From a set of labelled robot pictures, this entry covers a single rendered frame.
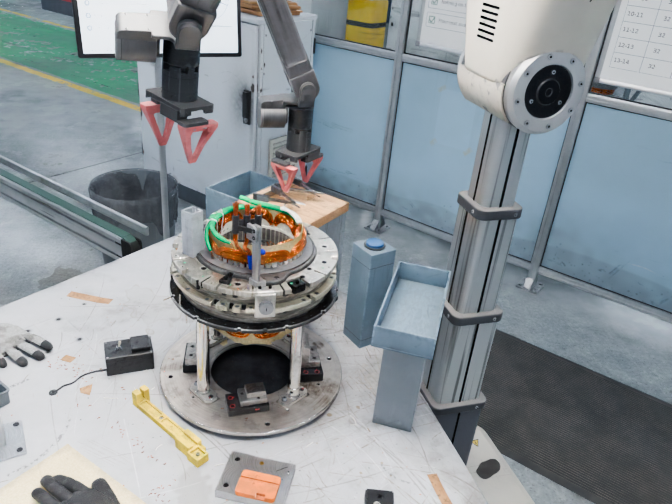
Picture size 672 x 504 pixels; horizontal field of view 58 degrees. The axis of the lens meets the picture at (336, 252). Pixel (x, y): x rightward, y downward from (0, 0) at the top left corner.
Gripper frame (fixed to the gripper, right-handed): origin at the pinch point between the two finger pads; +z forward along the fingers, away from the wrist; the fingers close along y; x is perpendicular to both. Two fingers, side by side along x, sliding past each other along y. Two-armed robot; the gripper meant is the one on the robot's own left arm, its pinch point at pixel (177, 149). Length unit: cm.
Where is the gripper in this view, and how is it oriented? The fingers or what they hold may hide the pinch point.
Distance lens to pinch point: 108.5
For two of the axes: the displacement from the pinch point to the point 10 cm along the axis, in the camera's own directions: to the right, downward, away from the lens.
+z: -1.7, 8.5, 5.0
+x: 6.6, -2.7, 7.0
